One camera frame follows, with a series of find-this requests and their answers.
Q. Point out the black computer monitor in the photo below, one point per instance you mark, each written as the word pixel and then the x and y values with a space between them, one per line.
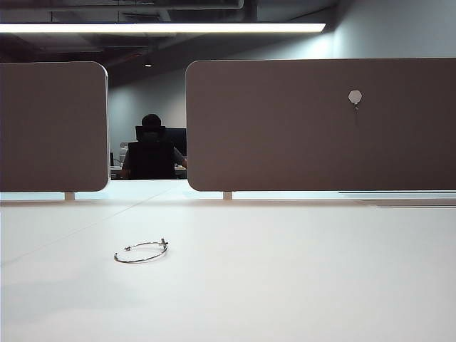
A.
pixel 179 140

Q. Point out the white divider support leg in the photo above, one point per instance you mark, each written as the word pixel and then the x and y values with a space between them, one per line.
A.
pixel 70 195
pixel 227 195

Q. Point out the seated person in dark top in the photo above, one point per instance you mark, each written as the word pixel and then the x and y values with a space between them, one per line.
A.
pixel 151 119

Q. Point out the black mesh office chair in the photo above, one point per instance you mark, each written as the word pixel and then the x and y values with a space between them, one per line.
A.
pixel 151 160

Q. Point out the long linear ceiling light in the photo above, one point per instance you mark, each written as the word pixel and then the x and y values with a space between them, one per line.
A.
pixel 160 28

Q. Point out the white office desk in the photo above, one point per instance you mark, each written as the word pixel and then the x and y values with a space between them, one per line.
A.
pixel 181 173

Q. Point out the white hexagonal wall hook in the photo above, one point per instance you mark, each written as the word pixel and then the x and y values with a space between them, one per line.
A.
pixel 355 95

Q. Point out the beige desk divider panel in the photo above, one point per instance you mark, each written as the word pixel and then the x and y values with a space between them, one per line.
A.
pixel 285 135
pixel 53 124

